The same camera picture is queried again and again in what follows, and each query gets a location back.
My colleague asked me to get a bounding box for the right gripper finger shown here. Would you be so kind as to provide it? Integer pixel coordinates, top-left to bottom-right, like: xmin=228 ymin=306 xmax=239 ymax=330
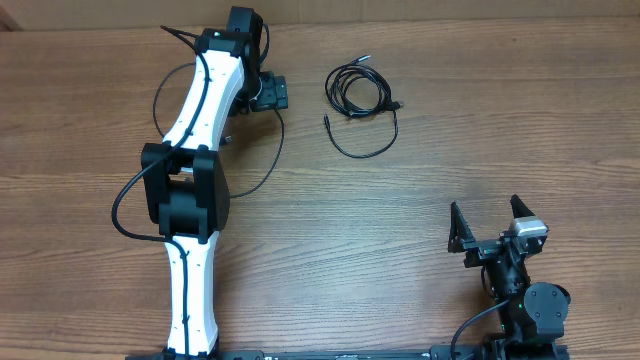
xmin=510 ymin=194 xmax=534 ymax=219
xmin=448 ymin=201 xmax=475 ymax=253

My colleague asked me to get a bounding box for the long black usb cable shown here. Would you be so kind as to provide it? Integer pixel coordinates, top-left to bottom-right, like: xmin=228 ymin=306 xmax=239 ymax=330
xmin=152 ymin=61 xmax=286 ymax=200

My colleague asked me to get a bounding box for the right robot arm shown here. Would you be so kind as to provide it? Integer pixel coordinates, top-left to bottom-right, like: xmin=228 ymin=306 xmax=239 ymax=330
xmin=448 ymin=194 xmax=571 ymax=359

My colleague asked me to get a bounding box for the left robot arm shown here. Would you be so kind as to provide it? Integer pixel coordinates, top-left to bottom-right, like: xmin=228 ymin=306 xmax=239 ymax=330
xmin=141 ymin=7 xmax=288 ymax=359

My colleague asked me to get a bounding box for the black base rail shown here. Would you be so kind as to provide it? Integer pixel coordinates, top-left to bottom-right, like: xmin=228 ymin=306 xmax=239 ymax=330
xmin=124 ymin=343 xmax=571 ymax=360

